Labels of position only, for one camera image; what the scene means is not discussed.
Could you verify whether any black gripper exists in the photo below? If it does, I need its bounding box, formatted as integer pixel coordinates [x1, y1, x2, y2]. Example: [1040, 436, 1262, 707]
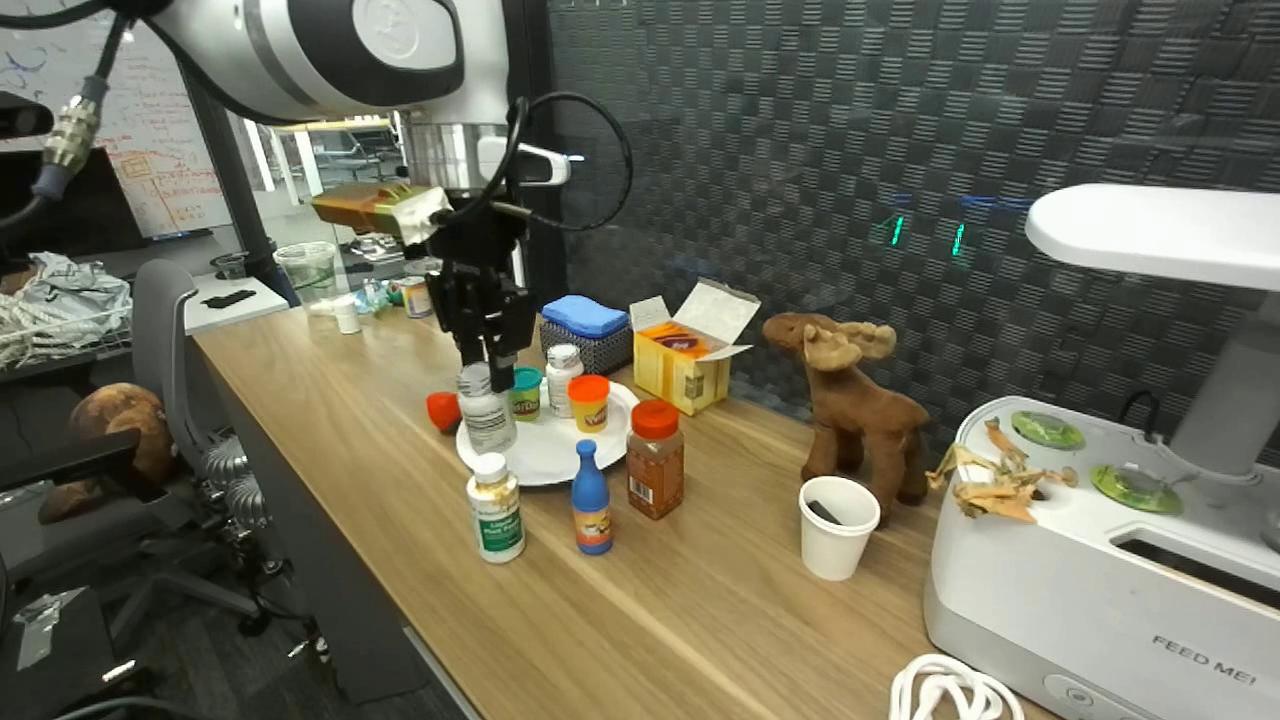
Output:
[428, 205, 537, 393]

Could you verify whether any orange lid small jar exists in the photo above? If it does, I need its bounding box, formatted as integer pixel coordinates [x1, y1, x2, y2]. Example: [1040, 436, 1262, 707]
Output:
[566, 375, 606, 433]

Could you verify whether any white bottle green label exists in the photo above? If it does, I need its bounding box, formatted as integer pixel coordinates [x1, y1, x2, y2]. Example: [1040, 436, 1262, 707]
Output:
[463, 454, 522, 565]

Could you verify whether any orange lid spice jar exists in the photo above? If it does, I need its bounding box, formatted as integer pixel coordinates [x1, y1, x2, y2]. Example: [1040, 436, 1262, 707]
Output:
[622, 399, 682, 519]

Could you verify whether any teal lid small jar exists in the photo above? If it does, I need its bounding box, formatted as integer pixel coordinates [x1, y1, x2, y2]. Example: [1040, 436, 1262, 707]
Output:
[511, 369, 541, 419]

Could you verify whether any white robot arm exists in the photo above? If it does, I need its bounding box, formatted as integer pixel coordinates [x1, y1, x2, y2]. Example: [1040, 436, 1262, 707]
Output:
[0, 0, 548, 390]

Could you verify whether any white paper plate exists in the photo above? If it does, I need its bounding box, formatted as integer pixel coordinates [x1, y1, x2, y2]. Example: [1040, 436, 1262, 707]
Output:
[504, 385, 635, 487]

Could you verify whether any red plastic strawberry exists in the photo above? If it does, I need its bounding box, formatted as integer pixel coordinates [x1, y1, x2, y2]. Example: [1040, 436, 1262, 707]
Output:
[422, 393, 459, 436]

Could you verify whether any blue cloth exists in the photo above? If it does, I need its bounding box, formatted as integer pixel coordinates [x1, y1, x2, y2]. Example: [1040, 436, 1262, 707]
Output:
[543, 297, 622, 339]

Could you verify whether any blue cap small bottle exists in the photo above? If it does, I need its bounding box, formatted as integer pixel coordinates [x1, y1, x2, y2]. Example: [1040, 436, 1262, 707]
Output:
[572, 440, 613, 557]

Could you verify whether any yellow open cardboard box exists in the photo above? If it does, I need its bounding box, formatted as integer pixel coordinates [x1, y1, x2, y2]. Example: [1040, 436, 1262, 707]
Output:
[626, 279, 758, 415]

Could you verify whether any black office chair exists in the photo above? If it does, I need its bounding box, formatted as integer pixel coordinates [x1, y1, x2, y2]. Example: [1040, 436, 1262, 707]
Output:
[107, 256, 318, 645]

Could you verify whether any brown plush toy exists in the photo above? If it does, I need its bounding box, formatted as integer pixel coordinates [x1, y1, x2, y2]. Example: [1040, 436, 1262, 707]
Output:
[41, 379, 175, 524]

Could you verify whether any white paper cup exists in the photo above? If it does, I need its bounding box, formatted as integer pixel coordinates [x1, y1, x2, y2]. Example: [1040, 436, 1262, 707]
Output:
[795, 476, 880, 580]

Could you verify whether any brown plush moose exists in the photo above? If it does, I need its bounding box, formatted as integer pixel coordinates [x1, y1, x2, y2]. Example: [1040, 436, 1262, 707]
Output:
[762, 312, 927, 513]

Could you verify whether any white hydroponic planter appliance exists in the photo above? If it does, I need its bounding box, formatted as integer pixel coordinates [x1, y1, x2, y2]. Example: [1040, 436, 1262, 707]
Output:
[921, 181, 1280, 720]

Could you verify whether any white coiled cable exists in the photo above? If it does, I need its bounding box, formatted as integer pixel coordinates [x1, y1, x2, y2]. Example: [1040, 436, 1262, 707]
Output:
[882, 647, 1027, 720]

